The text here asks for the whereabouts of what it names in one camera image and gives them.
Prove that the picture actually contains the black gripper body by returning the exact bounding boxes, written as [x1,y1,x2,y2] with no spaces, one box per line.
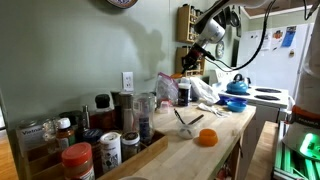
[184,43,208,66]

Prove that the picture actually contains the blue jar with white lid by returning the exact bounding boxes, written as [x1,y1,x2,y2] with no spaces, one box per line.
[177,82,192,107]

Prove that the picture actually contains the small spice jar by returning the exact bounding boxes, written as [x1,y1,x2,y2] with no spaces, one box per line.
[159,98,171,114]

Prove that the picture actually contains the tall clear glass jar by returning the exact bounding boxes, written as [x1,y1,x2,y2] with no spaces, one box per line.
[133,92,156,145]

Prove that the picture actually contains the dark jar with blue lid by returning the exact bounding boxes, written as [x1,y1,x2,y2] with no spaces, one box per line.
[82,128,104,158]

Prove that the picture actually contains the jar with black lid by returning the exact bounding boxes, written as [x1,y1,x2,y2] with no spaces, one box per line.
[59,110,83,134]

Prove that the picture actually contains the jar with red lid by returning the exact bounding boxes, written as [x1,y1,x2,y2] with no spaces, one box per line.
[61,141,96,180]

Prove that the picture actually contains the small clear glass jar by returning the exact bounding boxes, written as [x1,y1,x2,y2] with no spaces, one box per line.
[41,118,58,141]

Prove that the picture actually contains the white labelled glass jar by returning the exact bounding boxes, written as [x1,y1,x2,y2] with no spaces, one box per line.
[16,119,46,152]

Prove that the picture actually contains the wooden spice rack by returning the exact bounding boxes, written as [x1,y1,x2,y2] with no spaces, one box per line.
[176,3,201,44]
[175,45,206,78]

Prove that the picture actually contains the clear zip plastic bag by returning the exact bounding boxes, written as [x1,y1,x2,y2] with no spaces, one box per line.
[155,72,180,105]

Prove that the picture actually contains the dark blue plastic bowl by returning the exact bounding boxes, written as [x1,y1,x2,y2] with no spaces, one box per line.
[229,96,249,105]
[218,94,234,106]

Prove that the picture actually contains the crumpled white napkin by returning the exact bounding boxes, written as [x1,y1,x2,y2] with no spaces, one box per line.
[197,102,233,119]

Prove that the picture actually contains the light blue plastic bowl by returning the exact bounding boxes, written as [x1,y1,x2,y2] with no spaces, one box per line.
[226,100,248,113]

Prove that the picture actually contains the clear plastic cup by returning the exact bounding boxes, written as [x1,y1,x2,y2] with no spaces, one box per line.
[176,119,200,140]

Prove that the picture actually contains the white paper sheet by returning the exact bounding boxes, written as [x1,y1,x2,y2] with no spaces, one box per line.
[261,30,272,52]

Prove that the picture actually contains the steel pepper grinder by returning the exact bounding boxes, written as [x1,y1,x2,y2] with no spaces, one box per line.
[119,91,135,133]

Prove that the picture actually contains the dark pepper grinder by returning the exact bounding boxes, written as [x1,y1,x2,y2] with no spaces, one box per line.
[110,88,124,130]

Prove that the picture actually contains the black stove burner coil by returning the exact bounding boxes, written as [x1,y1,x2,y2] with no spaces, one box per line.
[254,87,283,95]
[253,94,281,102]

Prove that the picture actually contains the white refrigerator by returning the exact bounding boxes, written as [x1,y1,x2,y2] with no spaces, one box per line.
[237,22,319,101]

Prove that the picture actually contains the white electric stove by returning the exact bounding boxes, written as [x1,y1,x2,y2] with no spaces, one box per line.
[208,67,291,180]

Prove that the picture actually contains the orange fridge magnet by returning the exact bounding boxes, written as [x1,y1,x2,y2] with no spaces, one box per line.
[272,29,285,41]

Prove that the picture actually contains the blue paper sheet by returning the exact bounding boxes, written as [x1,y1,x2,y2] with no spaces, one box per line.
[281,25,298,48]

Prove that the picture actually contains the dark sauce bottle black cap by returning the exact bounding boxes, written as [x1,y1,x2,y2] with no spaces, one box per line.
[89,93,115,132]

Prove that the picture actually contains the wooden spice tray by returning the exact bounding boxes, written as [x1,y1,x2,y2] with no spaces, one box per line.
[19,129,169,180]

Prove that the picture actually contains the thin metal bottle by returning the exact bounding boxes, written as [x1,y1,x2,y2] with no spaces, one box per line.
[81,104,91,132]

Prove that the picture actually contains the white spice shaker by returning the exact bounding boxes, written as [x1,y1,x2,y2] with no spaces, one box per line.
[99,131,123,174]

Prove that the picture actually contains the robot stand with green light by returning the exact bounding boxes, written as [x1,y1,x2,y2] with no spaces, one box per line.
[272,121,320,180]

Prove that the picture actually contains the brown bottle with white cap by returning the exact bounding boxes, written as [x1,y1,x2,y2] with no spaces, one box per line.
[55,117,77,150]

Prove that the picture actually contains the round wall clock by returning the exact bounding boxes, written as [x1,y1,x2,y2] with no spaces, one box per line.
[215,40,226,60]

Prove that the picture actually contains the black hanging frame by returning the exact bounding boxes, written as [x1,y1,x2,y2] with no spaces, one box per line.
[230,38,241,68]

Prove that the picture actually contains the black handled utensil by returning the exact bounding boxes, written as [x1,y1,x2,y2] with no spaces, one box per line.
[173,108,193,135]

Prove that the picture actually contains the blue kettle with black handle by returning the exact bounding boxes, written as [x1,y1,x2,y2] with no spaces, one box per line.
[226,73,250,95]

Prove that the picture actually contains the brown handled utensil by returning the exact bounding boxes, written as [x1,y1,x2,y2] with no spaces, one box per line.
[188,114,205,127]

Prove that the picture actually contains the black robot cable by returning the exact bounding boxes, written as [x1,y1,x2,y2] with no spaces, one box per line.
[206,0,278,73]

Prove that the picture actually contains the white wall outlet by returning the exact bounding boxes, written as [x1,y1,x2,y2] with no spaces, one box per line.
[121,71,135,92]

